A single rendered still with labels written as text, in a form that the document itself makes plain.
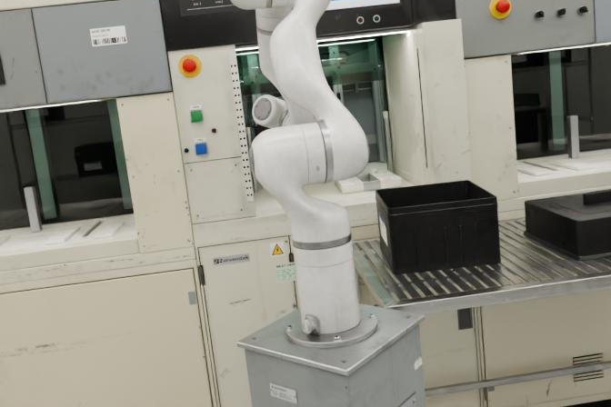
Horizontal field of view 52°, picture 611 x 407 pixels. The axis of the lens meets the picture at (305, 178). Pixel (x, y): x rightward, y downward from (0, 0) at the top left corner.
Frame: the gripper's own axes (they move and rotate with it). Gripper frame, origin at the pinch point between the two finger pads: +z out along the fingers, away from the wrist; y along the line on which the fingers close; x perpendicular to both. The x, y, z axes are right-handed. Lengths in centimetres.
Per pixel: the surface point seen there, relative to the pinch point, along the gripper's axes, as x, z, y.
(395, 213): -41.9, -17.1, -4.3
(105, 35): 51, -49, -7
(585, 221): -75, 6, 17
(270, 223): -1.1, -3.6, -33.6
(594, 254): -80, 10, 12
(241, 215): 6.0, -9.5, -35.7
